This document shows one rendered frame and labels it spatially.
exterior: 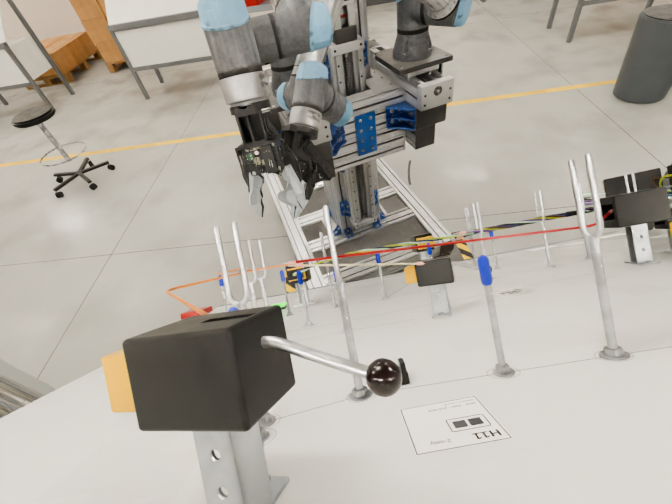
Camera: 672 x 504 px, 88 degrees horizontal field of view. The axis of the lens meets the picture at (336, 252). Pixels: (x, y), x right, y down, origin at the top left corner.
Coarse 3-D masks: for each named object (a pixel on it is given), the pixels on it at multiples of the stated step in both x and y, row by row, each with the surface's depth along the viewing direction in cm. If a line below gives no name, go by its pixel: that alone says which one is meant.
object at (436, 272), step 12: (432, 264) 44; (444, 264) 43; (456, 264) 44; (468, 264) 44; (420, 276) 44; (432, 276) 44; (444, 276) 44; (432, 288) 45; (444, 288) 44; (432, 300) 45; (444, 300) 44; (444, 312) 45
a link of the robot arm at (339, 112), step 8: (336, 96) 87; (344, 96) 93; (336, 104) 88; (344, 104) 91; (328, 112) 88; (336, 112) 90; (344, 112) 91; (352, 112) 95; (328, 120) 93; (336, 120) 93; (344, 120) 94
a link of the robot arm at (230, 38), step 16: (208, 0) 51; (224, 0) 51; (240, 0) 53; (208, 16) 52; (224, 16) 52; (240, 16) 53; (208, 32) 53; (224, 32) 53; (240, 32) 53; (224, 48) 54; (240, 48) 54; (256, 48) 56; (224, 64) 55; (240, 64) 55; (256, 64) 56
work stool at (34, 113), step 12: (36, 108) 303; (48, 108) 298; (12, 120) 290; (24, 120) 286; (36, 120) 287; (48, 132) 307; (96, 168) 343; (108, 168) 349; (60, 180) 347; (60, 192) 326
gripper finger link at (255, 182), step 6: (258, 174) 67; (252, 180) 65; (258, 180) 68; (252, 186) 66; (258, 186) 68; (252, 192) 66; (258, 192) 69; (252, 198) 66; (258, 198) 69; (252, 204) 66; (258, 204) 70; (258, 210) 70
